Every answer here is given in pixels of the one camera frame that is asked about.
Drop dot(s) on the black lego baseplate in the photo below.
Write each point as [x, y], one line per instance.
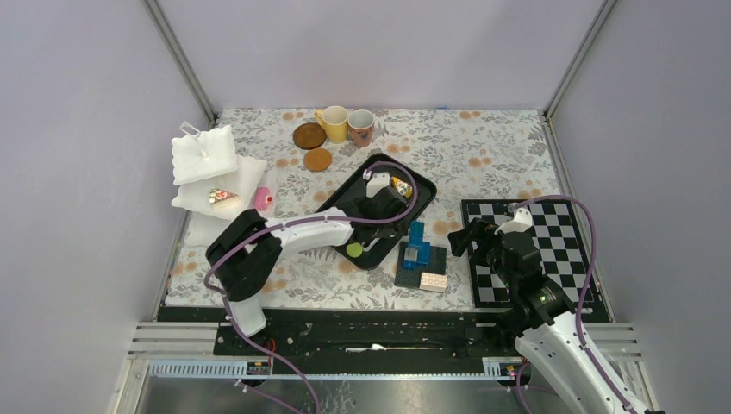
[410, 278]

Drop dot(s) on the beige lego brick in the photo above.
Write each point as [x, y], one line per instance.
[432, 282]

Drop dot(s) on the green round cookie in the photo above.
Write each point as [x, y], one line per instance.
[354, 250]

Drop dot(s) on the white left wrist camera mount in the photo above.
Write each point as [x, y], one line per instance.
[375, 182]

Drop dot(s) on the black serving tray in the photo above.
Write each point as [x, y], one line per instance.
[355, 186]

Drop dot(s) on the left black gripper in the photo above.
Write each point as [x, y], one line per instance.
[395, 228]

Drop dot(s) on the silver tongs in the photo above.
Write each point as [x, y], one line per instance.
[368, 246]

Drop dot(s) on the pink patterned mug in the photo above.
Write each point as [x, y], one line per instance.
[361, 127]

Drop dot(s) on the pink square cake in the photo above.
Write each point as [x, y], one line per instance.
[262, 198]

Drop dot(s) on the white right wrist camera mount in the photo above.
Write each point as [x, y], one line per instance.
[521, 222]

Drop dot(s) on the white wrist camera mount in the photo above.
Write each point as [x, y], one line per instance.
[521, 222]
[375, 182]

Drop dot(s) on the white tiered dessert stand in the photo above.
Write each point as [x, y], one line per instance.
[203, 160]

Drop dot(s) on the yellow cake slice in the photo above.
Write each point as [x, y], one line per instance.
[402, 187]

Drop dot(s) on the black white checkerboard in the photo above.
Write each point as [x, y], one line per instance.
[555, 233]

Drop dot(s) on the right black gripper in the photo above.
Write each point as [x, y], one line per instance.
[479, 231]

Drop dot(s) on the yellow mug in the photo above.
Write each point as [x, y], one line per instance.
[333, 120]

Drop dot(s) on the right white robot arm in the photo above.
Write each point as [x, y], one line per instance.
[544, 325]

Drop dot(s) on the light brown round coaster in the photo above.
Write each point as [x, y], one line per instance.
[317, 160]

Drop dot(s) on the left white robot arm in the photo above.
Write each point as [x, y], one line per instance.
[244, 255]

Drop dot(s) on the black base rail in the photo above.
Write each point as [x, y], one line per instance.
[385, 342]

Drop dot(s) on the dark brown round coaster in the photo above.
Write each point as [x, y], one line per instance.
[309, 135]

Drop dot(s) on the blue lego block stack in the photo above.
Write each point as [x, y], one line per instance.
[416, 251]

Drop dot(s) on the white strawberry cake slice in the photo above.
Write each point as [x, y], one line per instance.
[220, 199]

